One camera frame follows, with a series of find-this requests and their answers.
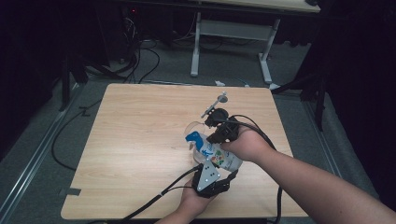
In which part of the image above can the desk with white metal legs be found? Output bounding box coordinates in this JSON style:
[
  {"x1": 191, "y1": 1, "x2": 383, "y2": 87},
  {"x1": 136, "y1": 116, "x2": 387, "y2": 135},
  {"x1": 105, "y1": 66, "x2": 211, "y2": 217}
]
[{"x1": 190, "y1": 0, "x2": 321, "y2": 91}]

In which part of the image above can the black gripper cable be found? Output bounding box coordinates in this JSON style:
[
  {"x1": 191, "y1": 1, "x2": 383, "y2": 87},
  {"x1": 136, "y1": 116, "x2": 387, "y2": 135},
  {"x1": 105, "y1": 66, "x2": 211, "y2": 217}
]
[
  {"x1": 214, "y1": 114, "x2": 284, "y2": 224},
  {"x1": 122, "y1": 164, "x2": 204, "y2": 224}
]

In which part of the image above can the black tape piece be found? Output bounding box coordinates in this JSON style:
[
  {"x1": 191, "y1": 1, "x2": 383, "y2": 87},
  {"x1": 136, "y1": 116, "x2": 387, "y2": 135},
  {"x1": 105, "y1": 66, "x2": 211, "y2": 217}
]
[{"x1": 58, "y1": 187, "x2": 82, "y2": 197}]

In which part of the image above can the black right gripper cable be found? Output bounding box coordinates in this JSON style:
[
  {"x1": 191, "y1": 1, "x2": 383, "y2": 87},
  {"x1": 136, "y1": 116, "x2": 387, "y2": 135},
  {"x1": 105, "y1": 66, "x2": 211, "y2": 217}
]
[{"x1": 214, "y1": 114, "x2": 284, "y2": 224}]

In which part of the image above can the black metal stand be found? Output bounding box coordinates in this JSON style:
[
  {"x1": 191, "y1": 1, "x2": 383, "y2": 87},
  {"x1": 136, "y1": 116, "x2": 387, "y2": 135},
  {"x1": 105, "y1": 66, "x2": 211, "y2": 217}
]
[
  {"x1": 58, "y1": 54, "x2": 90, "y2": 112},
  {"x1": 270, "y1": 69, "x2": 330, "y2": 133}
]

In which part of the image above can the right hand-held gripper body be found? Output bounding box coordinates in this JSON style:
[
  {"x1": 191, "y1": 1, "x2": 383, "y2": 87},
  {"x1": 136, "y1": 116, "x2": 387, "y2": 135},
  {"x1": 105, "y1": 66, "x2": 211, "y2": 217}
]
[{"x1": 200, "y1": 91, "x2": 240, "y2": 143}]

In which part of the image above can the person's right hand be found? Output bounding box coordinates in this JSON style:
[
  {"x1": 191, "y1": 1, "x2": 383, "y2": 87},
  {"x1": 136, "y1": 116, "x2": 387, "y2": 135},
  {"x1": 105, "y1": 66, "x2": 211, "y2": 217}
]
[{"x1": 219, "y1": 125, "x2": 275, "y2": 163}]

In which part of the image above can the black floor cable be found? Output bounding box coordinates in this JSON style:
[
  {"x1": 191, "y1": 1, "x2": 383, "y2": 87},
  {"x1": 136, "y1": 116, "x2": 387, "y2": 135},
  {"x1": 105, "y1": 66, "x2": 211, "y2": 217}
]
[{"x1": 50, "y1": 98, "x2": 105, "y2": 172}]

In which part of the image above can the metal floor rail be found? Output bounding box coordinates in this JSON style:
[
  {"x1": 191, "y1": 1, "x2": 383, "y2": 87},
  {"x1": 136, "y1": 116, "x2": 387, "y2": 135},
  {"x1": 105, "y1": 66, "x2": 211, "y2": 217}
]
[
  {"x1": 0, "y1": 83, "x2": 86, "y2": 220},
  {"x1": 302, "y1": 100, "x2": 344, "y2": 179}
]

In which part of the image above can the person's left hand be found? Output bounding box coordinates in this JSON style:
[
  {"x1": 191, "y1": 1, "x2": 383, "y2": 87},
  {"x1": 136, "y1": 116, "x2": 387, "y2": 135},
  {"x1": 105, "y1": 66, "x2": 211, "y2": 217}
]
[{"x1": 180, "y1": 179, "x2": 218, "y2": 217}]

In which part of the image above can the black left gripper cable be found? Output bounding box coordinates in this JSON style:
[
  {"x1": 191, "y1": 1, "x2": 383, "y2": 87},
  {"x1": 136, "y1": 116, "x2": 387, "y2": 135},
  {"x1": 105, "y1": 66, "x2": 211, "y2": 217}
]
[{"x1": 122, "y1": 164, "x2": 204, "y2": 224}]

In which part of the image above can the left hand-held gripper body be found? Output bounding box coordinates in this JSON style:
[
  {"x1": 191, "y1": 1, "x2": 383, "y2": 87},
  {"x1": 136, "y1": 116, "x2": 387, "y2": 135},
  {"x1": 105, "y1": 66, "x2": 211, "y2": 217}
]
[{"x1": 191, "y1": 157, "x2": 231, "y2": 200}]

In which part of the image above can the white bottle with blue cap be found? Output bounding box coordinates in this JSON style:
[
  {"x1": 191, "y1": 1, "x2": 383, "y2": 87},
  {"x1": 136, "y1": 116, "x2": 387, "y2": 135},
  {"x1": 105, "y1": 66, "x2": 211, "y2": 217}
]
[{"x1": 185, "y1": 130, "x2": 244, "y2": 173}]

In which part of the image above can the black cable bundle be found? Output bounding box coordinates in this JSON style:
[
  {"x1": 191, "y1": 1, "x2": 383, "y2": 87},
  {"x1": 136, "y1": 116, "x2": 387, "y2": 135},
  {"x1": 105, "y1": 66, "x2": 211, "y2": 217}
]
[{"x1": 122, "y1": 12, "x2": 162, "y2": 85}]

